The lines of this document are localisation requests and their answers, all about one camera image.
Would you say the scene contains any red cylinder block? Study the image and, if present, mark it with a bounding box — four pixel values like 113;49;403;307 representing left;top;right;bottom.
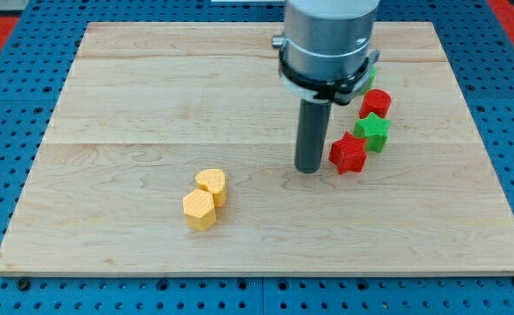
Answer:
358;89;392;118

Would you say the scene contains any green cylinder block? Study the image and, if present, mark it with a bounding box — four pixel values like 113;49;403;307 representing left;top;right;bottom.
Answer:
361;67;377;95

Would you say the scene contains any yellow hexagon block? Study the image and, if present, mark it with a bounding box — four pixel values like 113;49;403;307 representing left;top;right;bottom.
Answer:
182;189;217;231

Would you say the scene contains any green star block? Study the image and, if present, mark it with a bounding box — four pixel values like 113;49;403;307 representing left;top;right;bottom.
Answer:
353;112;391;153

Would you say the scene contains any red star block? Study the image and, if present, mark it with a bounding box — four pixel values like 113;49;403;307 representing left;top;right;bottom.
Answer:
328;132;367;174

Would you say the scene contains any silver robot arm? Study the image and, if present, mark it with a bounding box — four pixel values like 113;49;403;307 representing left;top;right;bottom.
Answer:
271;0;380;105

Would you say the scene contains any yellow heart block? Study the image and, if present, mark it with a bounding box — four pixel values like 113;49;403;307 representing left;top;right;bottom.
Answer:
195;169;228;208

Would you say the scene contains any light wooden board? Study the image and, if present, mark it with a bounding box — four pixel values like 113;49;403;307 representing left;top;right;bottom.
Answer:
0;22;514;277

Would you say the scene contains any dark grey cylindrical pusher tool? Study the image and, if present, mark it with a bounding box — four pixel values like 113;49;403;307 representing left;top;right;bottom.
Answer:
294;100;331;174

